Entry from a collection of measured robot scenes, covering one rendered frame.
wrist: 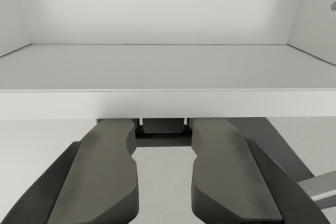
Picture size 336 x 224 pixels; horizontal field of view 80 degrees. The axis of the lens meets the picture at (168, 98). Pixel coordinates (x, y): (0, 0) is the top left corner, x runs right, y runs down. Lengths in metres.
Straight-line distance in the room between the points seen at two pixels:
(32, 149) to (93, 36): 0.26
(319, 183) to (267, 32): 0.42
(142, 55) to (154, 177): 1.46
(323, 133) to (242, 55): 1.54
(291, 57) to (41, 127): 0.34
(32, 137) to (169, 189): 1.39
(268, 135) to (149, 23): 0.60
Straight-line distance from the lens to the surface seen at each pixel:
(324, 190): 0.56
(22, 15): 0.21
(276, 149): 0.68
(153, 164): 1.48
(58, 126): 0.36
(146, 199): 1.79
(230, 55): 0.16
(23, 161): 0.44
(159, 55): 0.16
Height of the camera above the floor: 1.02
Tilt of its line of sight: 61 degrees down
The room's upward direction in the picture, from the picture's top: 176 degrees clockwise
